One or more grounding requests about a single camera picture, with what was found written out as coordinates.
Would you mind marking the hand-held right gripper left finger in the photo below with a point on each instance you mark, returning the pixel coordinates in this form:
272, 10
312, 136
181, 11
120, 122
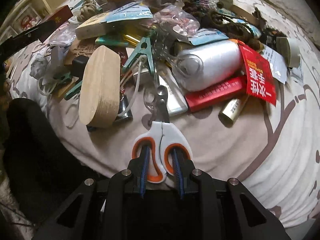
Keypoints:
144, 180

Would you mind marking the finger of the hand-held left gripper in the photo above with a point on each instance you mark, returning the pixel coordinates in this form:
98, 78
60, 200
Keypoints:
25, 40

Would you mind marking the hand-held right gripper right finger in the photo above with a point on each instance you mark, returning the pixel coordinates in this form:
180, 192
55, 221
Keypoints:
178, 177

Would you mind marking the red box with gold emblem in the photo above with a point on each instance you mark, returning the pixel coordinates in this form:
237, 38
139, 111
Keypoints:
58, 17

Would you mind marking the white orange pet nail scissors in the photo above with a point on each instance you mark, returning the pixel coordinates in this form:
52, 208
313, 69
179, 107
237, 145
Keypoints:
172, 132

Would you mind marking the framed doll picture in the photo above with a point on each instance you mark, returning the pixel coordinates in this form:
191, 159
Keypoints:
27, 21

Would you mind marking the black charger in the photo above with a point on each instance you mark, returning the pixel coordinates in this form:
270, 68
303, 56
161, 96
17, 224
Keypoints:
80, 66

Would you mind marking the green clothespin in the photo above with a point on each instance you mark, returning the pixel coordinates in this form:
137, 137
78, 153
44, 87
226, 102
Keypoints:
75, 90
145, 52

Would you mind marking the beige cardboard box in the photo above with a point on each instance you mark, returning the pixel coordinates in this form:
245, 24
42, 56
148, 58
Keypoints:
97, 28

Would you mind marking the gold lighter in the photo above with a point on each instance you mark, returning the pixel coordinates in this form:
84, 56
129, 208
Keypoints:
231, 111

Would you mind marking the long red box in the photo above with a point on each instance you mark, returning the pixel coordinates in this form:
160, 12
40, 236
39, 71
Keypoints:
215, 95

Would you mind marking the blue white sachet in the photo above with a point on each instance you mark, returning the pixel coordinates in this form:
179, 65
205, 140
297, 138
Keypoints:
210, 36
130, 12

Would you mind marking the person's black trouser leg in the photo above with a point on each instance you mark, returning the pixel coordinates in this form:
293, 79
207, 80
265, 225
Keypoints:
37, 155

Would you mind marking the silver plastic bag roll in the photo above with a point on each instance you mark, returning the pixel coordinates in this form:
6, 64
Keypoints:
212, 65

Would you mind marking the red glove packet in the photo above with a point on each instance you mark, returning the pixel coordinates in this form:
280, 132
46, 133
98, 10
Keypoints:
260, 80

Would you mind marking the white printed sachet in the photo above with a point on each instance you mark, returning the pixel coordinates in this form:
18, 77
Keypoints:
275, 65

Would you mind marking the bag of pink candy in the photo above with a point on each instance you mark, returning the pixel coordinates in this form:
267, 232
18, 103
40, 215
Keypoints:
175, 20

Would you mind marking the teal patterned pouch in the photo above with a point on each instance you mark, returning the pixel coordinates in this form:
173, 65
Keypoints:
252, 30

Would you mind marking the small black box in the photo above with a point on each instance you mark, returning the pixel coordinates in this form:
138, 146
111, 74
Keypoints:
268, 38

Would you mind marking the white tape roll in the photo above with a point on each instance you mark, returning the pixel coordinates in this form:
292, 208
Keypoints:
287, 51

